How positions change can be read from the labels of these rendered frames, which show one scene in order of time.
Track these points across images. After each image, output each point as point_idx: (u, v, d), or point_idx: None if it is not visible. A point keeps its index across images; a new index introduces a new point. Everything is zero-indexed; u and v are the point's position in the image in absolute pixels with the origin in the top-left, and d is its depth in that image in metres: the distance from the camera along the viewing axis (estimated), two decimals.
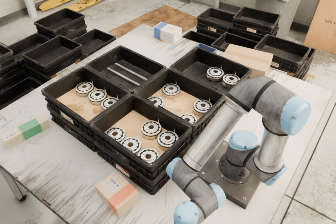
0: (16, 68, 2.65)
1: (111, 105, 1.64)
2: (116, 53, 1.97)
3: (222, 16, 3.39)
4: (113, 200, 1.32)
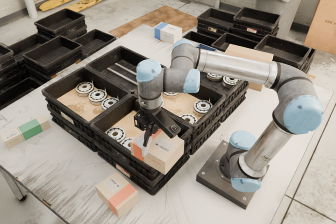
0: (16, 68, 2.65)
1: (111, 105, 1.64)
2: (116, 53, 1.97)
3: (222, 16, 3.39)
4: (113, 200, 1.32)
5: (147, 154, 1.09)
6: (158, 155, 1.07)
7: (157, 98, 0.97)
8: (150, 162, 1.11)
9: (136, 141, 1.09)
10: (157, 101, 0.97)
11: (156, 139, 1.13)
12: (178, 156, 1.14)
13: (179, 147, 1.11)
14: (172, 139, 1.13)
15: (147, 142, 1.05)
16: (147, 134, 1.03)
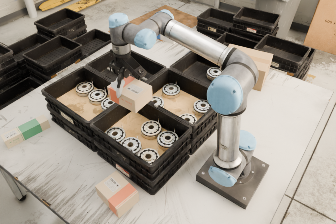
0: (16, 68, 2.65)
1: (111, 105, 1.64)
2: None
3: (222, 16, 3.39)
4: (113, 200, 1.32)
5: (121, 96, 1.33)
6: (129, 96, 1.31)
7: (126, 45, 1.21)
8: (124, 103, 1.35)
9: (112, 85, 1.32)
10: (126, 47, 1.21)
11: (129, 85, 1.36)
12: (148, 100, 1.38)
13: (148, 91, 1.35)
14: (142, 85, 1.37)
15: (120, 84, 1.29)
16: (120, 77, 1.27)
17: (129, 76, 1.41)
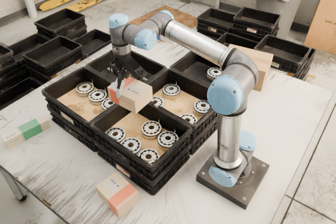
0: (16, 68, 2.65)
1: (111, 105, 1.64)
2: None
3: (222, 16, 3.39)
4: (113, 200, 1.32)
5: (121, 96, 1.33)
6: (129, 96, 1.31)
7: (126, 45, 1.21)
8: (123, 104, 1.35)
9: (112, 85, 1.32)
10: (126, 48, 1.21)
11: (129, 86, 1.36)
12: (148, 100, 1.38)
13: (148, 91, 1.35)
14: (142, 85, 1.37)
15: (120, 85, 1.29)
16: (120, 77, 1.27)
17: (129, 77, 1.41)
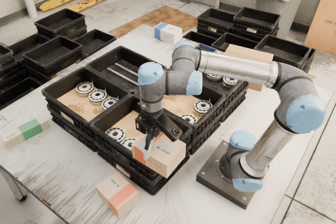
0: (16, 68, 2.65)
1: (111, 105, 1.64)
2: (116, 53, 1.97)
3: (222, 16, 3.39)
4: (113, 200, 1.32)
5: (149, 157, 1.08)
6: (159, 158, 1.06)
7: (159, 101, 0.96)
8: (151, 165, 1.10)
9: (138, 144, 1.08)
10: (159, 104, 0.96)
11: (158, 142, 1.12)
12: (180, 159, 1.13)
13: (181, 150, 1.10)
14: (174, 142, 1.12)
15: (148, 146, 1.04)
16: (149, 137, 1.02)
17: None
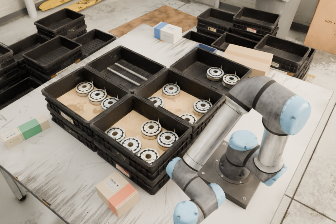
0: (16, 68, 2.65)
1: (111, 105, 1.64)
2: (116, 53, 1.97)
3: (222, 16, 3.39)
4: (113, 200, 1.32)
5: None
6: None
7: None
8: None
9: None
10: None
11: None
12: None
13: None
14: None
15: None
16: None
17: None
